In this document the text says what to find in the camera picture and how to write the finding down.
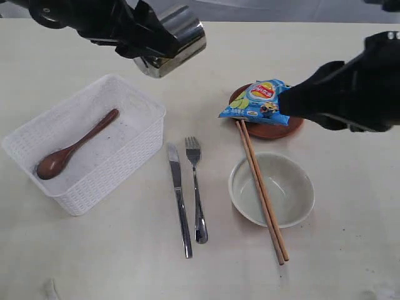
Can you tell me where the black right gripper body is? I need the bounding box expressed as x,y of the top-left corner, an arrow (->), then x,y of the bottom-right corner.
318,31 -> 400,134

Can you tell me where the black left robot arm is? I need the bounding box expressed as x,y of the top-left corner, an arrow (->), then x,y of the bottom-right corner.
12,0 -> 180,59

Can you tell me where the wooden chopstick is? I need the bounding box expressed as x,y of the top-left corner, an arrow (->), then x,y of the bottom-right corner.
235,121 -> 284,266
239,120 -> 289,262

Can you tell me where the white plastic woven basket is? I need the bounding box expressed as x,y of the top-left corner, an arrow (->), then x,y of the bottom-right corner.
2,74 -> 166,216

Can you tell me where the stainless steel cup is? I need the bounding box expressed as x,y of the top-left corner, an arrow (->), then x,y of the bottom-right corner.
133,5 -> 207,79

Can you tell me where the steel table knife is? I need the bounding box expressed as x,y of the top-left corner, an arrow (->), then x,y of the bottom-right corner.
167,143 -> 193,259

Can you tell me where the steel fork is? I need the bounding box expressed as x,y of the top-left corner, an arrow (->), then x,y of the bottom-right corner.
185,136 -> 209,244

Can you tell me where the grey backdrop curtain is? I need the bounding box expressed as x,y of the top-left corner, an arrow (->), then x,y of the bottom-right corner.
0,0 -> 400,24

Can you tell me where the blue chips bag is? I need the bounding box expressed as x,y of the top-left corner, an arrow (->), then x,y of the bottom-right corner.
219,79 -> 291,126

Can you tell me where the brown wooden spoon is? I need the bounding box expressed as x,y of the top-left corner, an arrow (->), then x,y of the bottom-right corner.
36,108 -> 119,180

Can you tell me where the pale green ceramic bowl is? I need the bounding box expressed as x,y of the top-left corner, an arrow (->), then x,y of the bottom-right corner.
228,152 -> 315,229

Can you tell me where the brown round plate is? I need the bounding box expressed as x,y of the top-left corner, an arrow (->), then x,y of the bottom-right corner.
229,82 -> 305,141

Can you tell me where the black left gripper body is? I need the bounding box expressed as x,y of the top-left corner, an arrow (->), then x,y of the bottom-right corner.
71,1 -> 147,47

